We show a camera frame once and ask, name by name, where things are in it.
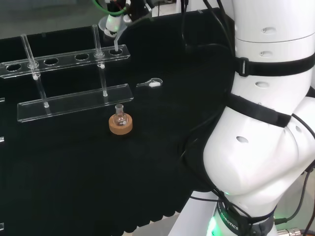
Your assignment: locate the black cable at arm base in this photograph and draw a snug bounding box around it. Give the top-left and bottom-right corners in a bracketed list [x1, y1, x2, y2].
[274, 166, 315, 225]

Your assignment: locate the clear acrylic funnel stand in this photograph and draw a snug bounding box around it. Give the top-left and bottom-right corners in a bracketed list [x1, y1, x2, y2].
[0, 24, 134, 123]

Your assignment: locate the long black cable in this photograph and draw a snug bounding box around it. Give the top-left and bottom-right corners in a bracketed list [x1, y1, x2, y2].
[202, 0, 236, 59]

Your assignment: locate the black bench cloth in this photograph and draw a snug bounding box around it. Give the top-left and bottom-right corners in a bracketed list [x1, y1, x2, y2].
[0, 7, 237, 236]

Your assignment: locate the green cable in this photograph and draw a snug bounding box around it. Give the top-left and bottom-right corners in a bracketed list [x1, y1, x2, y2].
[92, 0, 128, 14]

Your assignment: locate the cork ring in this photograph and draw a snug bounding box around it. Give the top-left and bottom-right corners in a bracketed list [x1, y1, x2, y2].
[108, 113, 134, 136]

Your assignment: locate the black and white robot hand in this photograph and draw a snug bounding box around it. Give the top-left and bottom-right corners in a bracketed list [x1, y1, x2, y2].
[103, 0, 154, 37]

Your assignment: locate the glass weighing funnel with powder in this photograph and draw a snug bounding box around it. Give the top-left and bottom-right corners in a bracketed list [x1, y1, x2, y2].
[136, 77, 163, 89]

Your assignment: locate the small round-bottom glass flask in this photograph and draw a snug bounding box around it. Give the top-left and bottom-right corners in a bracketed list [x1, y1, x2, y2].
[114, 104, 129, 127]

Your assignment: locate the black cable with plug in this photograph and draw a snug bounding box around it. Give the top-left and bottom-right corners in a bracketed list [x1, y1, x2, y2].
[180, 0, 236, 60]

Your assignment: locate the translucent plastic funnel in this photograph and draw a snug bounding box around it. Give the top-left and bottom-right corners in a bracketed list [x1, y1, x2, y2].
[98, 14, 129, 54]

